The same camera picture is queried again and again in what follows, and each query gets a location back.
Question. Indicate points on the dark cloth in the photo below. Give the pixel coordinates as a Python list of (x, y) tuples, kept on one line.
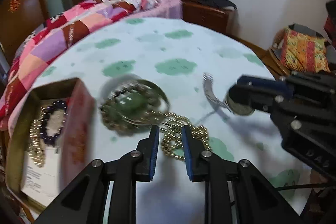
[(218, 2)]

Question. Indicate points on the red paper wall decoration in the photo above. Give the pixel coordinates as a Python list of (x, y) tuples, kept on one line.
[(14, 5)]

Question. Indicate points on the orange floral cushion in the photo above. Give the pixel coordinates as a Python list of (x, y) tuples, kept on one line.
[(304, 50)]

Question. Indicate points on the pink bed sheet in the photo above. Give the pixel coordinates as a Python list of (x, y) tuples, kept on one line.
[(170, 6)]

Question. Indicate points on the printed paper sheet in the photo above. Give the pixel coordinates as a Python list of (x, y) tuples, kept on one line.
[(39, 182)]

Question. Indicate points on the rectangular metal tin box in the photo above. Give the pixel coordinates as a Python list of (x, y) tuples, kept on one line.
[(78, 119)]

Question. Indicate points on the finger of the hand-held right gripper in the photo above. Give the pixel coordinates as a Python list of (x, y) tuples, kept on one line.
[(252, 99), (262, 83)]

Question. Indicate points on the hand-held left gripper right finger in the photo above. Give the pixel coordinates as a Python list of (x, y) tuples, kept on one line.
[(187, 153)]

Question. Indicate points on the silver wristwatch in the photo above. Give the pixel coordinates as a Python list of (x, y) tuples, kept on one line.
[(210, 92)]

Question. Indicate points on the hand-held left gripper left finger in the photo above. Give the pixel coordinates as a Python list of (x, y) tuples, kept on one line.
[(154, 153)]

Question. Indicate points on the wicker chair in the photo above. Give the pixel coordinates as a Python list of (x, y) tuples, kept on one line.
[(275, 50)]

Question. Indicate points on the wooden nightstand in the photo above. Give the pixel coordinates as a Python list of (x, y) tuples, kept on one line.
[(207, 16)]

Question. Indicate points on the patchwork quilt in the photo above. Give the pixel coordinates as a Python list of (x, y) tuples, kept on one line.
[(52, 37)]

